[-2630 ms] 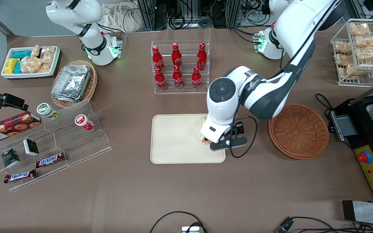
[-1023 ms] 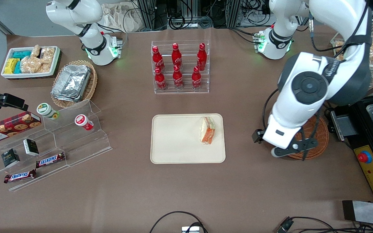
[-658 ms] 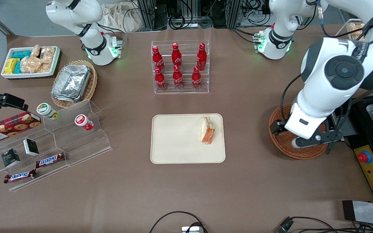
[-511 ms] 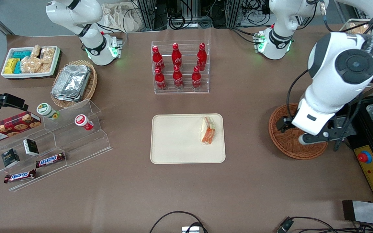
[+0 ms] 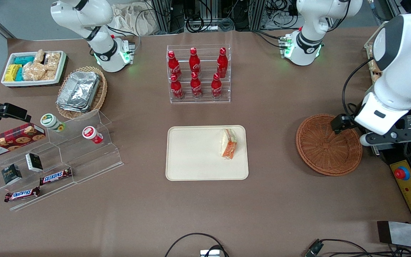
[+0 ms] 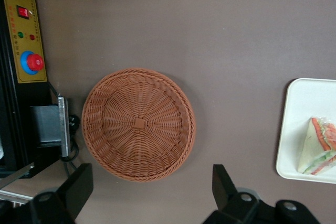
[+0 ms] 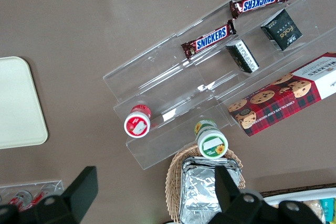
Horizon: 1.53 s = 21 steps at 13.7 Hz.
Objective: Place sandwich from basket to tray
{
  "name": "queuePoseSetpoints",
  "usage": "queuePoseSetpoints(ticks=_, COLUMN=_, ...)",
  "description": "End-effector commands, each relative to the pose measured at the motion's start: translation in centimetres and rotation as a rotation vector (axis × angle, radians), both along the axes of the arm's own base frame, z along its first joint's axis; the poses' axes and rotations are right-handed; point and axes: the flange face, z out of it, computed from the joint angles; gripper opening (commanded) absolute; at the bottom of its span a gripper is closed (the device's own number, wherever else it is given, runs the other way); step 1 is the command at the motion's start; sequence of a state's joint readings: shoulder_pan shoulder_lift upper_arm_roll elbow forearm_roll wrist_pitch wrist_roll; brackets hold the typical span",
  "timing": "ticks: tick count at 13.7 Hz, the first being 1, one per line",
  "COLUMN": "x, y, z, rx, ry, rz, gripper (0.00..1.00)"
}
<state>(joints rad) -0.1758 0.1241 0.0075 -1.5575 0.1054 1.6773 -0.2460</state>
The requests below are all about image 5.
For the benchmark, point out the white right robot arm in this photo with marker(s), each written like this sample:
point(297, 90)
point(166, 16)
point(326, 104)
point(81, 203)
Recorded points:
point(102, 43)

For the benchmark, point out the small white and black box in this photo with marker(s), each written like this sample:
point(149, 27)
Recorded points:
point(34, 162)

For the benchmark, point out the beige plastic tray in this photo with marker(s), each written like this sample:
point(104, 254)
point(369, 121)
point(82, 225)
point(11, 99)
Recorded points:
point(194, 157)

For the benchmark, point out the yellow snack pack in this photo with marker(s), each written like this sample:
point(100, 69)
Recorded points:
point(12, 72)

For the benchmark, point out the clear acrylic step display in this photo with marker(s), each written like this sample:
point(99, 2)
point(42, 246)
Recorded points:
point(91, 160)

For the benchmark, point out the teal snack pack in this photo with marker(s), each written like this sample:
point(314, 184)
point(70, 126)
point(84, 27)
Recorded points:
point(24, 59)
point(20, 75)

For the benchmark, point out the clear acrylic bottle rack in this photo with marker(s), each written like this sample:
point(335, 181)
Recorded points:
point(205, 100)

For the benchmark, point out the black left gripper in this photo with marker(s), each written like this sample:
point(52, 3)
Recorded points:
point(348, 121)

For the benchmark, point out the red tartan cookie box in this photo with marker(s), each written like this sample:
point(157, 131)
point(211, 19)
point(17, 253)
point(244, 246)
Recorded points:
point(11, 141)

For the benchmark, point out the oval light wicker basket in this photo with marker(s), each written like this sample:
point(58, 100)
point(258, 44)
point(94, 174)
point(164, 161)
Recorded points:
point(100, 98)

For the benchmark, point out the red emergency stop button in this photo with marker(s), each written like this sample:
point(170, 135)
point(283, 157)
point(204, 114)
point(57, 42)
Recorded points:
point(401, 173)

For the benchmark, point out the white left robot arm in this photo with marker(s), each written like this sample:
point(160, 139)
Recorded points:
point(401, 71)

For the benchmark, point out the triangular sandwich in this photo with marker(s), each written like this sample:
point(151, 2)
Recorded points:
point(229, 144)

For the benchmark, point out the clear bag of crackers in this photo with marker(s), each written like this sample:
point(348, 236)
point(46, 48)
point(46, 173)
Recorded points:
point(39, 56)
point(51, 74)
point(52, 60)
point(34, 71)

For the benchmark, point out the small silver device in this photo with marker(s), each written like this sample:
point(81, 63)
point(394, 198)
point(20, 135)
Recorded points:
point(209, 253)

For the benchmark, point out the brown snickers bar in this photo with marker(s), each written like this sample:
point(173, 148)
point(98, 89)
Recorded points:
point(55, 176)
point(22, 194)

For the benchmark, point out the aluminium frame post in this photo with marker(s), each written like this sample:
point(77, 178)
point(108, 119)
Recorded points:
point(259, 14)
point(162, 16)

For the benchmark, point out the clear bag of fried snacks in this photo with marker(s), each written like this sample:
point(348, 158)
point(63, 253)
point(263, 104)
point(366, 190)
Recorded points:
point(374, 66)
point(376, 76)

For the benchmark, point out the round brown wicker basket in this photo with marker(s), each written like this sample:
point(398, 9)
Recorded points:
point(328, 150)

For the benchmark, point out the red lid yogurt cup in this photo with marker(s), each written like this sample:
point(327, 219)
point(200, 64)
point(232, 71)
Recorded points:
point(90, 134)

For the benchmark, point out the grey flat panel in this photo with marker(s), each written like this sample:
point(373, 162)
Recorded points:
point(405, 235)

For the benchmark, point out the white rectangular bin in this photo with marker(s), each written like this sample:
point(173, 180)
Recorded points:
point(30, 83)

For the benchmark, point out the black machine with yellow panel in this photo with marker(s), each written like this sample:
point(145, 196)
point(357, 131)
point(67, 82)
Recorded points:
point(398, 155)

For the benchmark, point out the red cola bottle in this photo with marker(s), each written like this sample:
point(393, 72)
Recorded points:
point(174, 66)
point(176, 89)
point(194, 62)
point(222, 64)
point(196, 87)
point(216, 87)

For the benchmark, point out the stack of foil trays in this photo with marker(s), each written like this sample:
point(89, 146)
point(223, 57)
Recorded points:
point(79, 91)

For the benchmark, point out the green lid yogurt cup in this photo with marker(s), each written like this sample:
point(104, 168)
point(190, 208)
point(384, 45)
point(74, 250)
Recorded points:
point(50, 121)

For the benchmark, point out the beige cloth bag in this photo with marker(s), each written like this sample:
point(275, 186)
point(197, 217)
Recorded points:
point(134, 19)

